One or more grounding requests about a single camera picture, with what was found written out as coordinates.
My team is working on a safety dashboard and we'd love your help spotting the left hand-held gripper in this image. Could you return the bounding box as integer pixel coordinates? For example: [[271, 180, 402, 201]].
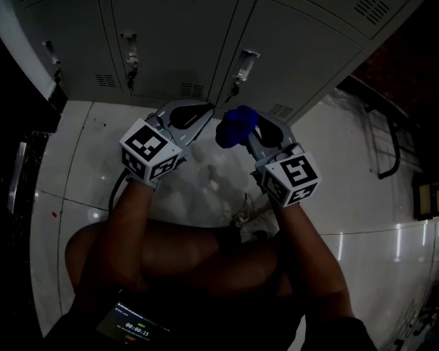
[[119, 99, 216, 191]]

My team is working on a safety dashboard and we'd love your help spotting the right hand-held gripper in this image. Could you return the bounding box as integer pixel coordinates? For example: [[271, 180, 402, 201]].
[[245, 112, 322, 208]]

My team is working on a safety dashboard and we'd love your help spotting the blue cloth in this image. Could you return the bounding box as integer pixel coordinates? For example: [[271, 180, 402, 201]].
[[214, 105, 259, 150]]

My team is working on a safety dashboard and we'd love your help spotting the person's left forearm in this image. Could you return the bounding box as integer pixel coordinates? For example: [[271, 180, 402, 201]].
[[78, 176, 162, 310]]

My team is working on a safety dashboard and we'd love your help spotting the person's right forearm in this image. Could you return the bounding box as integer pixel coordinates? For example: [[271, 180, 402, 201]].
[[272, 195, 356, 325]]

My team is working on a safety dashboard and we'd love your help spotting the person's white shoe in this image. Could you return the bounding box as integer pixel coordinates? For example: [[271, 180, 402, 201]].
[[233, 210, 279, 244]]

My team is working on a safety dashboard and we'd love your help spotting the silver door latch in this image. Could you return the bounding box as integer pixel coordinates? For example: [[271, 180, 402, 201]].
[[236, 49, 260, 83], [119, 32, 138, 64], [42, 40, 62, 66]]

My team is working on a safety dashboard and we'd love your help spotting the person's left leg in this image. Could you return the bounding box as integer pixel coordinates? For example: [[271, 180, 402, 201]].
[[64, 219, 220, 292]]

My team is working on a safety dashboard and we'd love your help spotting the person's leg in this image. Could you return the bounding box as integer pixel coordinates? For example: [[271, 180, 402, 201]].
[[190, 228, 293, 299], [64, 219, 220, 292]]

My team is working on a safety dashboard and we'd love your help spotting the person's right leg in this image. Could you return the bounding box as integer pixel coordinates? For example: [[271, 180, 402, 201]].
[[190, 228, 293, 299]]

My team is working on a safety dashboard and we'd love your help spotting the silver metal bar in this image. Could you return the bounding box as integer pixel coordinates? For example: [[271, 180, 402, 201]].
[[6, 142, 28, 214]]

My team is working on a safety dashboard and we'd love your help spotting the black box with yellow panes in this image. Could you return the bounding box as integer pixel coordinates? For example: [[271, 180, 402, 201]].
[[412, 179, 439, 222]]

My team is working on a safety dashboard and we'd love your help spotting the person's black shirt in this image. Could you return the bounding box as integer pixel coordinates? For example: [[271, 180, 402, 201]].
[[43, 298, 378, 351]]

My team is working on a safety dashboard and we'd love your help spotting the black smartphone with lit screen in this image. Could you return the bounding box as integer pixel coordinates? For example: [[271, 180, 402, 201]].
[[94, 300, 171, 345]]

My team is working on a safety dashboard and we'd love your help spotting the black cable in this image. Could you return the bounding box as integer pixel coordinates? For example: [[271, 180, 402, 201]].
[[108, 168, 130, 214]]

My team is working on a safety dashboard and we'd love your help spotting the black metal frame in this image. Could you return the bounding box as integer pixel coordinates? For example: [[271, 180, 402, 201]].
[[364, 99, 404, 181]]

